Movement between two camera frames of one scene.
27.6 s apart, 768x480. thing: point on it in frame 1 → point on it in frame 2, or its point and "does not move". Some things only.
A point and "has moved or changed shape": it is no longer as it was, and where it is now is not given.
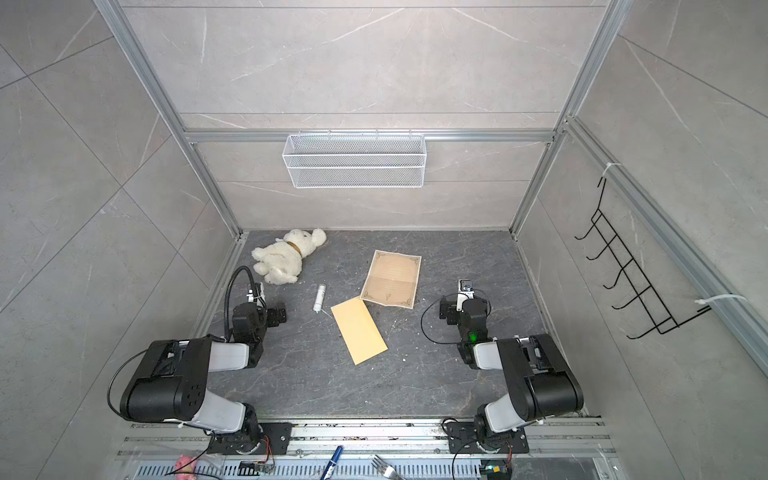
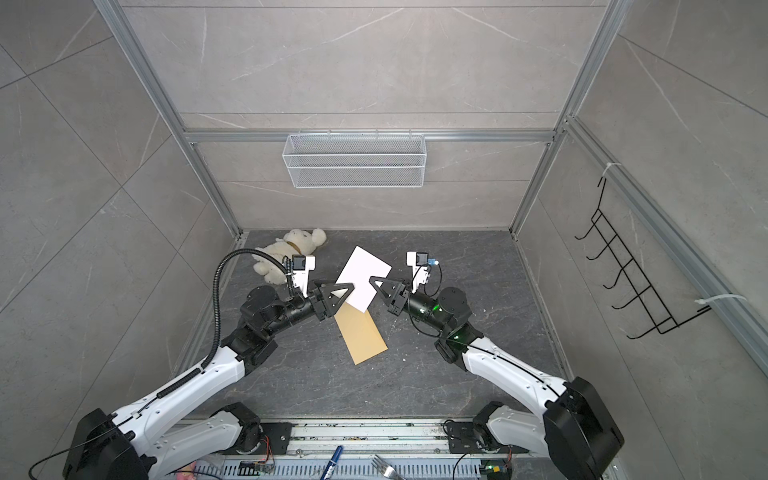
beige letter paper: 393,279 has moved or changed shape
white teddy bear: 280,262 does not move
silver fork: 387,469 does not move
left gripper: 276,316 → 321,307
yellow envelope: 358,329 does not move
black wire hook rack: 662,320 does not move
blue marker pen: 332,463 does not move
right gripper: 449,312 → 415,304
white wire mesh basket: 355,161 does not move
